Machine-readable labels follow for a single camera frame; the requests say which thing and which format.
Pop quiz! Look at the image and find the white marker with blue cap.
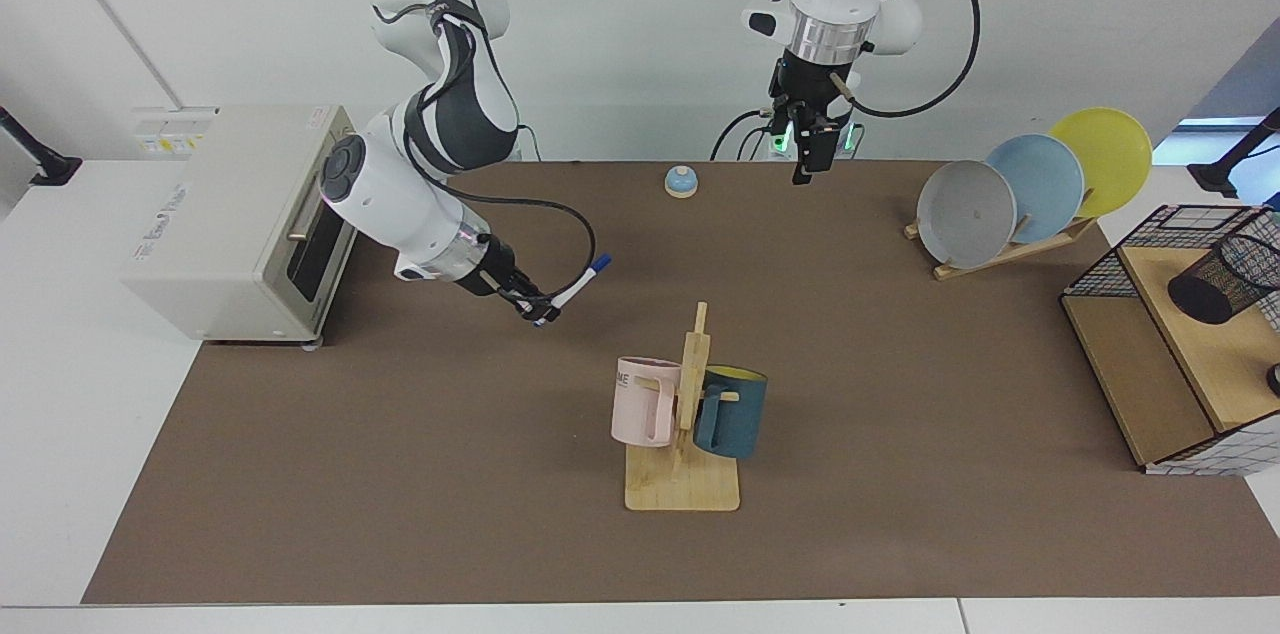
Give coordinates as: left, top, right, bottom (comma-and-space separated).
533, 255, 613, 329

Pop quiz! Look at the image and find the black mesh pen holder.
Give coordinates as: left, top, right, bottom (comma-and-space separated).
1167, 236, 1280, 326

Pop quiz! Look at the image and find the pink mug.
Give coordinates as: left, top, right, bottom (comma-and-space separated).
611, 356, 683, 449

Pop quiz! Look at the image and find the grey plate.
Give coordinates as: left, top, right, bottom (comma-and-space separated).
916, 160, 1018, 270

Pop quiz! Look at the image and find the brown table cloth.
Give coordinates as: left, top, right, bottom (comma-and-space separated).
80, 159, 1280, 607

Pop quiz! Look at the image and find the wooden plate rack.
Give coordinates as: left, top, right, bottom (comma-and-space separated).
904, 214, 1099, 282

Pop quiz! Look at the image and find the wooden cup stand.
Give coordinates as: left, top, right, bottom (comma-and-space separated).
625, 301, 741, 513

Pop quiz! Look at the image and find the dark blue mug yellow inside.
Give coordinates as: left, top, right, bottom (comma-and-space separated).
692, 366, 769, 460

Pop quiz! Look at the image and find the light blue plate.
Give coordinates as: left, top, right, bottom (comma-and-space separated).
985, 133, 1086, 245

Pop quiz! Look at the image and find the yellow plate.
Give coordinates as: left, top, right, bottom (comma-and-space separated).
1047, 107, 1154, 220

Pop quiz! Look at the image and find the pale toaster oven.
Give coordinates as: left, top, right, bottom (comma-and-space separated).
122, 104, 361, 347

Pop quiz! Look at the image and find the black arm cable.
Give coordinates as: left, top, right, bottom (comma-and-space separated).
830, 0, 983, 120
375, 0, 598, 305

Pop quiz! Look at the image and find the wire basket with wooden floor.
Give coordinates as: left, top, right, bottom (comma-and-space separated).
1060, 204, 1280, 477

